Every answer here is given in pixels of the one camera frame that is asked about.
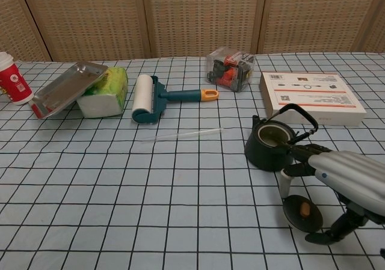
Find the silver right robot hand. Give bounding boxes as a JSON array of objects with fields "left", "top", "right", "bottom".
[{"left": 277, "top": 142, "right": 385, "bottom": 243}]

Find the red paper coffee cup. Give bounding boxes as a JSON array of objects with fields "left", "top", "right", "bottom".
[{"left": 0, "top": 52, "right": 34, "bottom": 106}]

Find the woven folding screen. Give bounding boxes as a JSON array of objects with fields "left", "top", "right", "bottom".
[{"left": 0, "top": 0, "right": 385, "bottom": 63}]

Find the dark green kettle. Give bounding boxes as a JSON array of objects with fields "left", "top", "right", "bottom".
[{"left": 244, "top": 103, "right": 319, "bottom": 173}]

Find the white flat product box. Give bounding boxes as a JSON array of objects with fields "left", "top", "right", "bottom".
[{"left": 259, "top": 72, "right": 367, "bottom": 127}]

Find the stainless steel tray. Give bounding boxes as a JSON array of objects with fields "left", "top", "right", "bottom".
[{"left": 31, "top": 61, "right": 109, "bottom": 120}]

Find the blue checked tablecloth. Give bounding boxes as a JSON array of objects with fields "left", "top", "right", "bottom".
[{"left": 0, "top": 51, "right": 385, "bottom": 270}]

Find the clear box of clips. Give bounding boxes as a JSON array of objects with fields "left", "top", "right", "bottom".
[{"left": 206, "top": 46, "right": 256, "bottom": 93}]

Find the teal lint roller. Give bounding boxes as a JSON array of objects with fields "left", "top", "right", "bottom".
[{"left": 131, "top": 74, "right": 220, "bottom": 125}]

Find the black kettle lid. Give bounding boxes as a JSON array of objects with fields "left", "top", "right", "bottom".
[{"left": 282, "top": 195, "right": 324, "bottom": 233}]

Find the green tissue paper pack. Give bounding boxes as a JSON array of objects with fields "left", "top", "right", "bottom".
[{"left": 76, "top": 66, "right": 129, "bottom": 119}]

